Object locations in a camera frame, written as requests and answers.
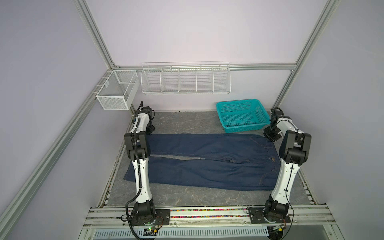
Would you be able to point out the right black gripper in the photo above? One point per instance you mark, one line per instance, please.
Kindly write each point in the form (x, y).
(273, 139)

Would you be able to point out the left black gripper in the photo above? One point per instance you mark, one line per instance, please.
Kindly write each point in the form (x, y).
(153, 129)

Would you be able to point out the teal plastic basket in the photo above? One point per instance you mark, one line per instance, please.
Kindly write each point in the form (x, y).
(242, 115)

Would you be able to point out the dark blue denim trousers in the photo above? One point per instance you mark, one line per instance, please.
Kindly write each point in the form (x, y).
(237, 162)

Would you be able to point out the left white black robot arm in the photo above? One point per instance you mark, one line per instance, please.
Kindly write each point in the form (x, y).
(138, 150)

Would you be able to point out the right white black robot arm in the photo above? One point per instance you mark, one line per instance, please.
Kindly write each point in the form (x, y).
(293, 152)

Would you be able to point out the small white mesh wall basket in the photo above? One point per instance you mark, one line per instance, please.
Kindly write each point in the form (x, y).
(119, 90)

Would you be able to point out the long white wire wall basket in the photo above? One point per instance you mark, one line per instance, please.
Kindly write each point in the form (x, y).
(186, 81)

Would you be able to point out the aluminium frame back crossbar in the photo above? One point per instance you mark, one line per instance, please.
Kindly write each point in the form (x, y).
(211, 65)

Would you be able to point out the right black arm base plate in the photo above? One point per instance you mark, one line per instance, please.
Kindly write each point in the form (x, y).
(258, 216)

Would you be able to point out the white slotted cable duct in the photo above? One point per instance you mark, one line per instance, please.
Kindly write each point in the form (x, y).
(180, 233)

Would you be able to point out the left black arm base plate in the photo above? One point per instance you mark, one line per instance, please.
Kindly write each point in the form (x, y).
(158, 217)

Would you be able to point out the aluminium front mounting rail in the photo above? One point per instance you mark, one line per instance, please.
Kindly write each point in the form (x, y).
(213, 217)

